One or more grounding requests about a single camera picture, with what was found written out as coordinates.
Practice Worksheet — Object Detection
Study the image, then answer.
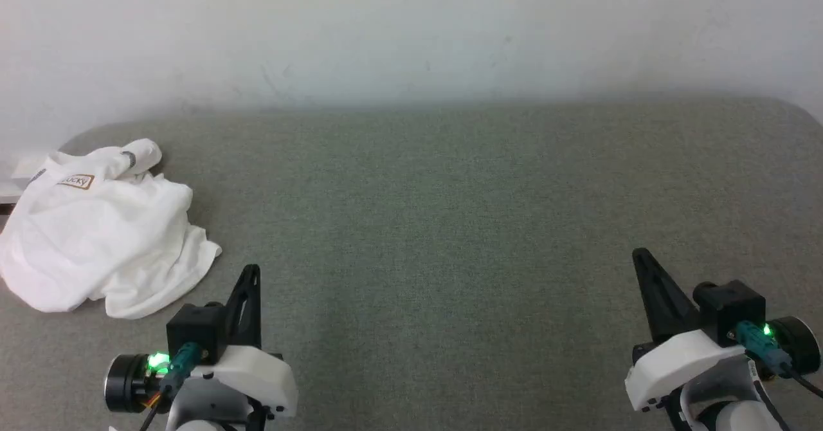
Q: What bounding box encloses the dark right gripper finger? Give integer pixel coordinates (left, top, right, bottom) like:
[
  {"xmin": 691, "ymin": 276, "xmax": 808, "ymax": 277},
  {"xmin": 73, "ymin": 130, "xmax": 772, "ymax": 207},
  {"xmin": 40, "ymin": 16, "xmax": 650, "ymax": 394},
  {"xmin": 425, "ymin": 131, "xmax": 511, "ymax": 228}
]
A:
[{"xmin": 632, "ymin": 248, "xmax": 701, "ymax": 344}]

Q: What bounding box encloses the white T-shirt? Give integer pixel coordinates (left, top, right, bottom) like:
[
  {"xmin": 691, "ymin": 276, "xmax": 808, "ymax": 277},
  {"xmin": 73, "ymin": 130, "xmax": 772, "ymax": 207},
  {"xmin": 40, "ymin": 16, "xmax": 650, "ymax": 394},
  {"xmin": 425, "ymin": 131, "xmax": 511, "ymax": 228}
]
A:
[{"xmin": 0, "ymin": 138, "xmax": 223, "ymax": 320}]

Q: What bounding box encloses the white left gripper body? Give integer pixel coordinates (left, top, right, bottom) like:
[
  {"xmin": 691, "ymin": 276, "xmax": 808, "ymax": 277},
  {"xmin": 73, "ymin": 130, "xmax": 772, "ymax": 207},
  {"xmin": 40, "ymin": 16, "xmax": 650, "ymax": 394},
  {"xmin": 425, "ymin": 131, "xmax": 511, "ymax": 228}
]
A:
[{"xmin": 185, "ymin": 344, "xmax": 298, "ymax": 420}]

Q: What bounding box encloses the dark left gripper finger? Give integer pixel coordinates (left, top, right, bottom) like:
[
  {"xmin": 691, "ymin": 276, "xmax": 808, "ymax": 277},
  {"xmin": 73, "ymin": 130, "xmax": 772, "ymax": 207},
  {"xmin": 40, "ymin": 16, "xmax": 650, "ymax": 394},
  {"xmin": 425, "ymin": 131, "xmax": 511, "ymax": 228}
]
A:
[{"xmin": 223, "ymin": 264, "xmax": 262, "ymax": 349}]

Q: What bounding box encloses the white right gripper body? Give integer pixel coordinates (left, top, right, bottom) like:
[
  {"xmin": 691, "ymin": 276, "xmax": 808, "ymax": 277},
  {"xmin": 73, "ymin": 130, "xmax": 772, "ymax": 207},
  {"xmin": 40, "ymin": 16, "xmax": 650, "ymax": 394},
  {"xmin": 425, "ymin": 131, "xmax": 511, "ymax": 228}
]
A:
[{"xmin": 625, "ymin": 328, "xmax": 750, "ymax": 414}]

